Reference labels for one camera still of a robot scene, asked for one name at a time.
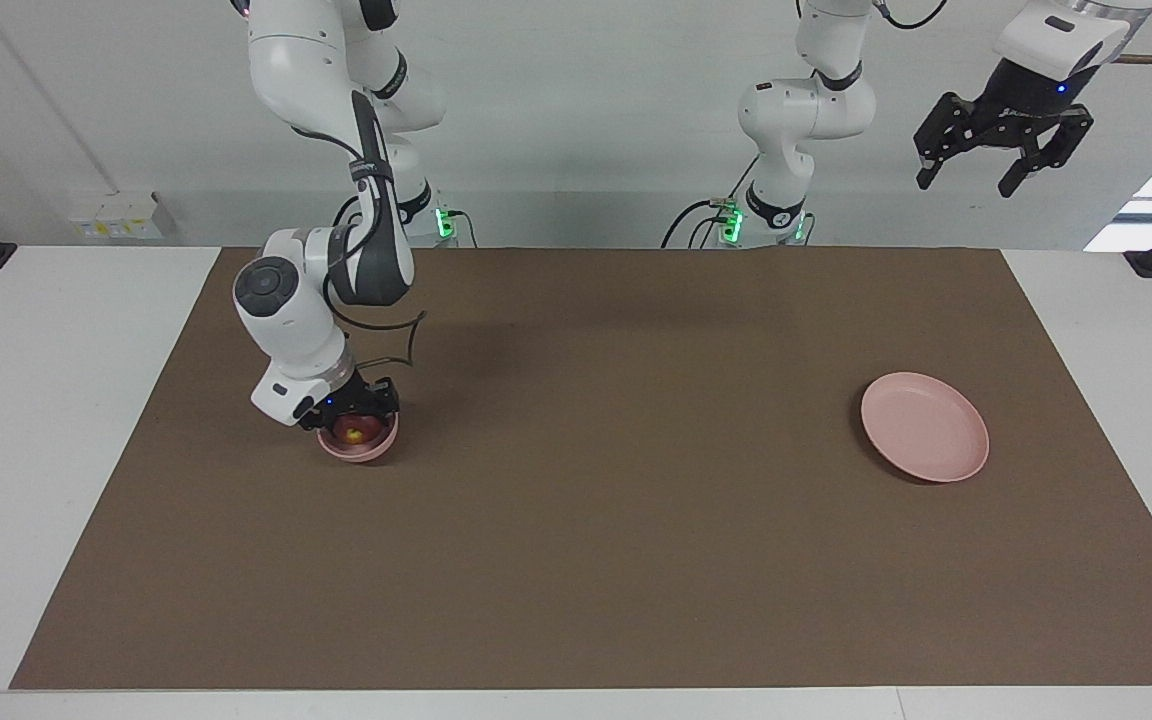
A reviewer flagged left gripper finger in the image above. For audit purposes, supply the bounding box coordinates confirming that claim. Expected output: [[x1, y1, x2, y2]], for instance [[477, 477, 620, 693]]
[[913, 92, 982, 191], [998, 105, 1095, 199]]

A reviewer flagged dark red apple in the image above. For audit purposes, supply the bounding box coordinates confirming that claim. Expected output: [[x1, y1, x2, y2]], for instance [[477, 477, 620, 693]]
[[333, 415, 384, 448]]

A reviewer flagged pink bowl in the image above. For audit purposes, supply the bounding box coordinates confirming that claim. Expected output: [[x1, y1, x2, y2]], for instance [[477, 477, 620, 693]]
[[316, 410, 400, 464]]

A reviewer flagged pink plate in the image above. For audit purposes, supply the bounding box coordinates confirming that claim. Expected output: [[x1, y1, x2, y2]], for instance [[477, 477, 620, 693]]
[[860, 372, 991, 484]]

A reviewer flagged brown table mat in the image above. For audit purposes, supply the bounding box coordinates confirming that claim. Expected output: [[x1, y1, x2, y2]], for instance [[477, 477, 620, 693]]
[[9, 247, 1152, 691]]

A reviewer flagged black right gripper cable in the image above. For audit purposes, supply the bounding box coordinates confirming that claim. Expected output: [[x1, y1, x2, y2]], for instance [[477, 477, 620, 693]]
[[291, 125, 429, 373]]

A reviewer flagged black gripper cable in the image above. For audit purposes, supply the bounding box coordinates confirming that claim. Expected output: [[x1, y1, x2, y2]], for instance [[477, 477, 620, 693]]
[[291, 125, 429, 373], [871, 0, 1152, 67]]

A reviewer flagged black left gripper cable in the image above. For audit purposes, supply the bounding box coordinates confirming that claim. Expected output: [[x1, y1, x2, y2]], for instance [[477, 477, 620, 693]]
[[871, 0, 1152, 67]]

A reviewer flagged white wall socket strip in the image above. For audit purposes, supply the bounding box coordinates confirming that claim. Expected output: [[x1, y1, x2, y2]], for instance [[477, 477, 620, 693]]
[[69, 193, 177, 241]]

